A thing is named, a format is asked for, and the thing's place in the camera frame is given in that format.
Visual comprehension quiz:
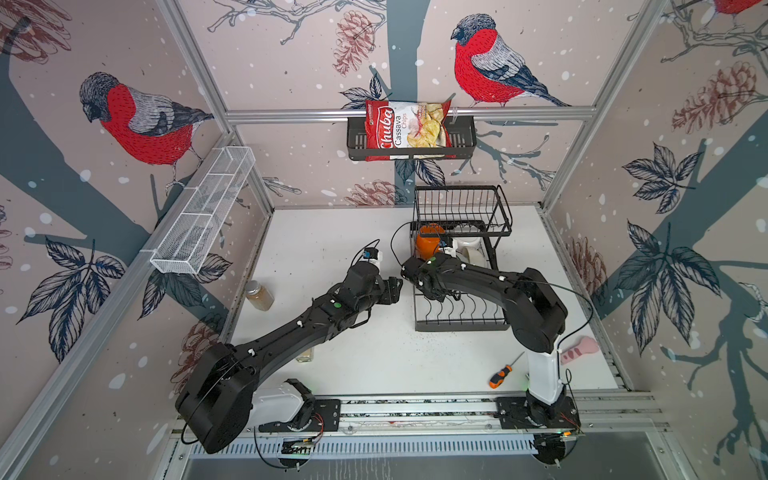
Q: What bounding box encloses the glass jar with amber contents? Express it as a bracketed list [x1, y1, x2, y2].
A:
[244, 280, 274, 311]

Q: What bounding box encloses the orange plastic bowl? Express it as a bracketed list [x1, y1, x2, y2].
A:
[415, 223, 445, 260]

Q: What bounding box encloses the black wire dish rack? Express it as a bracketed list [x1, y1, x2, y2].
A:
[410, 185, 513, 333]

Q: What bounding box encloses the small beige bottle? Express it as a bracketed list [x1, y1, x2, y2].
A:
[296, 348, 314, 363]

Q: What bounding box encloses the white plastic bowl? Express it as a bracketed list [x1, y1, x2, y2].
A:
[452, 237, 483, 252]

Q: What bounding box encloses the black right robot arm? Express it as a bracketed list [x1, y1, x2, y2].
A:
[401, 253, 570, 424]

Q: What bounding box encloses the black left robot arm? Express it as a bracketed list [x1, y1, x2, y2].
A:
[175, 261, 403, 454]

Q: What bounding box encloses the white wire wall shelf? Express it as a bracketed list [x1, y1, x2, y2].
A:
[137, 145, 255, 275]

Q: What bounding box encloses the red cassava chips bag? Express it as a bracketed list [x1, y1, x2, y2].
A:
[365, 100, 453, 150]

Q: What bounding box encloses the orange handled screwdriver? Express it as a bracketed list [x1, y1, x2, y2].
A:
[488, 352, 525, 389]

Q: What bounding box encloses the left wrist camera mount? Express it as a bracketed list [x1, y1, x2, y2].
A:
[361, 246, 382, 269]

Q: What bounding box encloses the aluminium frame corner post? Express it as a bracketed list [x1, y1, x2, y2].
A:
[156, 0, 275, 217]

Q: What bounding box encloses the cream ceramic bowl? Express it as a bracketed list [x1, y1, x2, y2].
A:
[463, 246, 487, 268]

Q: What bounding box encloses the black wall basket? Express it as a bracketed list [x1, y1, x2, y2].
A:
[347, 116, 477, 161]

